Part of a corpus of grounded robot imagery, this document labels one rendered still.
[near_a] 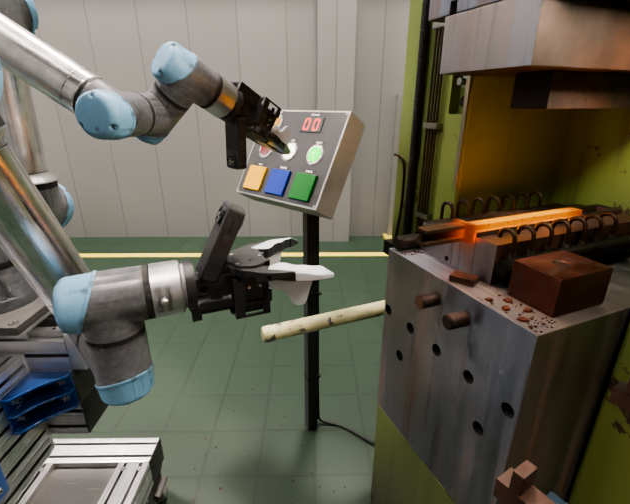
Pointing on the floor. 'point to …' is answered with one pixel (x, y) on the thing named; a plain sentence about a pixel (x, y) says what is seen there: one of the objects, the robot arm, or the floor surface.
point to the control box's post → (308, 316)
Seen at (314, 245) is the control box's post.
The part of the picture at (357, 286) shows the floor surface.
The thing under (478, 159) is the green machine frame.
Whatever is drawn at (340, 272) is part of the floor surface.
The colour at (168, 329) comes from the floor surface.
